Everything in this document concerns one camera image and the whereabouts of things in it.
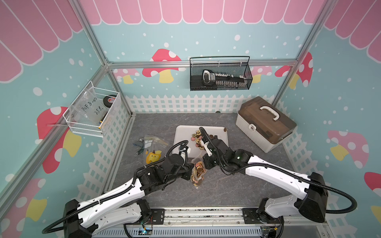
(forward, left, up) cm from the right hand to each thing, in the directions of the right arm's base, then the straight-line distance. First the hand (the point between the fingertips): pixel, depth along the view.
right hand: (202, 158), depth 76 cm
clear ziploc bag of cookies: (-1, +2, -12) cm, 13 cm away
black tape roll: (+27, +51, +17) cm, 60 cm away
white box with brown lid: (+21, -36, +2) cm, 42 cm away
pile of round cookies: (+24, +2, -15) cm, 29 cm away
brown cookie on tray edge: (+32, -18, -16) cm, 40 cm away
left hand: (-6, +5, 0) cm, 7 cm away
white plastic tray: (+30, +13, -19) cm, 38 cm away
